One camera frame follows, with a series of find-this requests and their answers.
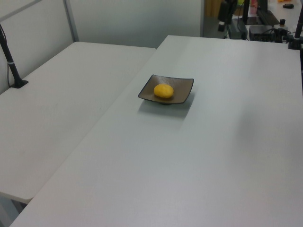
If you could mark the yellow lemon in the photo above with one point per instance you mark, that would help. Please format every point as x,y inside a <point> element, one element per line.
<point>163,91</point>

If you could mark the square brown ceramic plate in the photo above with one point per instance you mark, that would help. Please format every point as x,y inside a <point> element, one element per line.
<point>180,87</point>

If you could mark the white side table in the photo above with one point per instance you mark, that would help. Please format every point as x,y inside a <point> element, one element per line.
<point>59,106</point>

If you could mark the grey partition panel edge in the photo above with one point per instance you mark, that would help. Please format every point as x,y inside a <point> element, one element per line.
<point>202,19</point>

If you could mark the grey equipment box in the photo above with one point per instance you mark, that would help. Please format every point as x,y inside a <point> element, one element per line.
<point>236,29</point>

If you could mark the wooden board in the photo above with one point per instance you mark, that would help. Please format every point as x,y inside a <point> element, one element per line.
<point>211,8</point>

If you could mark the black device with white tag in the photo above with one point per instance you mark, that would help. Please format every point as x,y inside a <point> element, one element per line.
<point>223,11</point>

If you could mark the black equipment box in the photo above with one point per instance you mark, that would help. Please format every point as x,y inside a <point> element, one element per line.
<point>259,30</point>

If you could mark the black monitor stand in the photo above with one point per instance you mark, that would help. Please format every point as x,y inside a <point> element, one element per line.
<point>246,11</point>

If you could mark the black pole with white band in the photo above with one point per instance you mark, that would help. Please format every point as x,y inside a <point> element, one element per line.
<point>11,68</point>

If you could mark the pink bottle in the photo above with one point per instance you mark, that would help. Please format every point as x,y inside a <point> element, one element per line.
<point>254,6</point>

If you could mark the black flat tray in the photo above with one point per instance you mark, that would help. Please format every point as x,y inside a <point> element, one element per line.
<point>268,17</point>

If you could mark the black knob button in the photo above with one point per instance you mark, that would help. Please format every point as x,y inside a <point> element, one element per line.
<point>283,22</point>

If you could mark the black computer mouse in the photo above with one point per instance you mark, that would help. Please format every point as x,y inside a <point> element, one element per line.
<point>288,6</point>

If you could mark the grey metal partition post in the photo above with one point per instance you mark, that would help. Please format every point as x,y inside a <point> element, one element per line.
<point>71,21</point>

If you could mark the black camera stand clamp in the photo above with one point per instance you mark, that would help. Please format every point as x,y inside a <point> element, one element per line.
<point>294,43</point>

